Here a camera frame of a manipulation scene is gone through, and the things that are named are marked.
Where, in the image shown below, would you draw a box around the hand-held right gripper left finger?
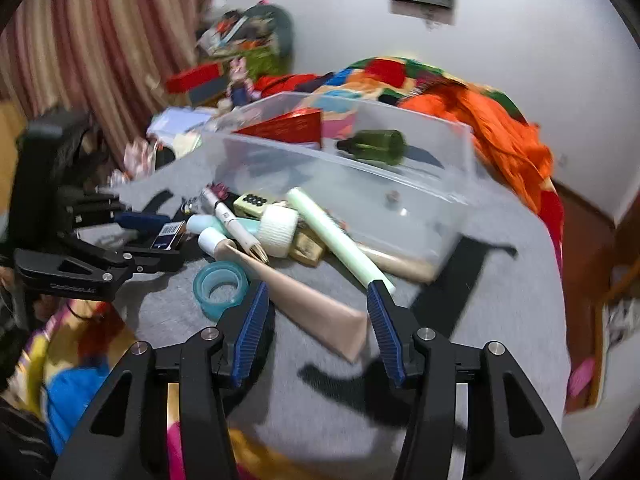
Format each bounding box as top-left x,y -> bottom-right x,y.
52,280 -> 276,480

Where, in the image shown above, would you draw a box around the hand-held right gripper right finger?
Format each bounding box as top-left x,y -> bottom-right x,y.
366,280 -> 581,480

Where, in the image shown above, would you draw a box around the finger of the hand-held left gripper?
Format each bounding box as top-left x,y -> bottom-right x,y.
57,185 -> 173,241
14,232 -> 190,303

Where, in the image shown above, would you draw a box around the dark blue barcode box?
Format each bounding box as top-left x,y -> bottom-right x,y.
150,220 -> 187,251

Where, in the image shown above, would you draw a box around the large beige cosmetic tube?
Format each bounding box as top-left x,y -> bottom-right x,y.
227,242 -> 370,363

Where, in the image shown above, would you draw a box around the light green tube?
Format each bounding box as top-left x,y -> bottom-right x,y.
286,187 -> 397,296

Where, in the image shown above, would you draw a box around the clear plastic storage box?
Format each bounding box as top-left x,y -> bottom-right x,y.
200,91 -> 476,281

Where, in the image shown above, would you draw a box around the pale teal bottle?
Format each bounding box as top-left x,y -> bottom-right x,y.
186,214 -> 261,241

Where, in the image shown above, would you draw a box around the teal tape roll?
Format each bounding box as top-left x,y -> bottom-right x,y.
193,261 -> 250,322

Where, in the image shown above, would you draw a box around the white-capped beige bottle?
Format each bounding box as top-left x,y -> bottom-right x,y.
198,227 -> 236,261

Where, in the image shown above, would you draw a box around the slim beige tube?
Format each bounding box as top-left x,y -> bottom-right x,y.
355,242 -> 441,283

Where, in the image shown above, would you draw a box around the white pen with tassel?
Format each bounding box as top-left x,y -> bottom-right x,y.
200,185 -> 271,263

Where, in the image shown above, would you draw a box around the cream case with black dots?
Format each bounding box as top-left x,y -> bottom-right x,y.
233,192 -> 277,221

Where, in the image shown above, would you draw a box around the white ribbed-cap jar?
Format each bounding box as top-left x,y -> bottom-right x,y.
257,206 -> 300,260

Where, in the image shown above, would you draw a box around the blue notebook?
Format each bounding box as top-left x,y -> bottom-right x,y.
147,107 -> 213,141

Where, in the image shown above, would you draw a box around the grey blanket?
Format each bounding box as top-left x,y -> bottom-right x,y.
75,145 -> 568,471

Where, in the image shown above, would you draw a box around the striped red-gold curtain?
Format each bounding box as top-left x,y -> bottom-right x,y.
0,0 -> 221,161

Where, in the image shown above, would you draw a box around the red box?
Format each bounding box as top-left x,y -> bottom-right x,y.
165,62 -> 226,93

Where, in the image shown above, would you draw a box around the pink rabbit figure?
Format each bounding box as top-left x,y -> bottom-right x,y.
225,57 -> 256,106

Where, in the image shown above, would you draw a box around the red foil packet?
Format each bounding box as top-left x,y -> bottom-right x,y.
234,108 -> 323,150

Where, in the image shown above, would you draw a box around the green glass bottle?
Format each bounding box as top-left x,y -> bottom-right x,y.
336,129 -> 406,166

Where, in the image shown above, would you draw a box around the red jacket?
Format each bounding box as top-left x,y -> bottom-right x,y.
255,74 -> 321,98

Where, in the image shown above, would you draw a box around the pink slipper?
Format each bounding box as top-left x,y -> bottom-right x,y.
567,357 -> 596,396

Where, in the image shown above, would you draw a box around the orange puffer jacket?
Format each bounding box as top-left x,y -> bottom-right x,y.
400,80 -> 553,216

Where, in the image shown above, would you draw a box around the colourful patchwork quilt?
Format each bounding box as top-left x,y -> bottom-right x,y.
10,55 -> 566,480

